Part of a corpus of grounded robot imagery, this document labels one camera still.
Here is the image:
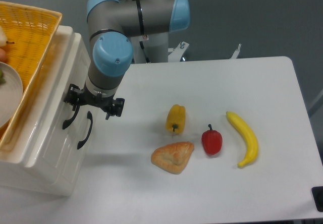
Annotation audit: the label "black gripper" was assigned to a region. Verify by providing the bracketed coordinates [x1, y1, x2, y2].
[63, 84, 125, 120]

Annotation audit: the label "black top drawer handle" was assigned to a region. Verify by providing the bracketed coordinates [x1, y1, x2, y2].
[62, 105, 80, 130]

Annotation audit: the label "black drawer handle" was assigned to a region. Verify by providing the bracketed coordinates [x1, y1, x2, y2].
[77, 111, 93, 150]
[62, 105, 80, 130]

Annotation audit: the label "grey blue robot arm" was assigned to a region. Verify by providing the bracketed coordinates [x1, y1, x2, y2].
[64, 0, 190, 117]

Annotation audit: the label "white drawer cabinet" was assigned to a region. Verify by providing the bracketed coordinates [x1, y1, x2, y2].
[1, 26, 98, 196]

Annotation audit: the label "yellow bell pepper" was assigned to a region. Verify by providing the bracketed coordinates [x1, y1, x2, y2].
[165, 104, 186, 134]

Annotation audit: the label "grey plate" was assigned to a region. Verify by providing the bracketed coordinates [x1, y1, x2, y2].
[1, 62, 23, 128]

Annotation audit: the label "green grapes on plate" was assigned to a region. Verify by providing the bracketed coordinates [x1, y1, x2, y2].
[0, 70, 6, 84]

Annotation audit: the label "yellow woven basket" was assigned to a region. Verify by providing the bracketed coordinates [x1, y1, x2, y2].
[1, 1, 63, 150]

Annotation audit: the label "brown pastry bread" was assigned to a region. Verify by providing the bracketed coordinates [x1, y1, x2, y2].
[150, 141, 194, 175]

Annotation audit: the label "pink peach in basket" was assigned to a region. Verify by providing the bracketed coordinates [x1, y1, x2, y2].
[0, 48, 8, 63]

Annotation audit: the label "white pear in basket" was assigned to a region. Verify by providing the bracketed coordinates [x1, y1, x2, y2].
[0, 26, 15, 47]

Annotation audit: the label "red bell pepper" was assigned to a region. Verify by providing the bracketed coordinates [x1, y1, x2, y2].
[201, 124, 223, 155]

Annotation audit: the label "yellow banana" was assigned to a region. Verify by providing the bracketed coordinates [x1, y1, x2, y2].
[226, 111, 259, 168]

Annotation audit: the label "black device at table corner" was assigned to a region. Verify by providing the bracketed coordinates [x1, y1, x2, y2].
[311, 186, 323, 212]

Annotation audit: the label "black bottom drawer handle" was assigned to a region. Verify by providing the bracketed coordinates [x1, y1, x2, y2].
[77, 111, 93, 150]

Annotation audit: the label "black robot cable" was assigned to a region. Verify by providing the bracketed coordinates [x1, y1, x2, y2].
[139, 39, 151, 64]

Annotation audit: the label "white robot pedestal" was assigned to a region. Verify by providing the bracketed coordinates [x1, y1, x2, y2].
[130, 32, 169, 64]

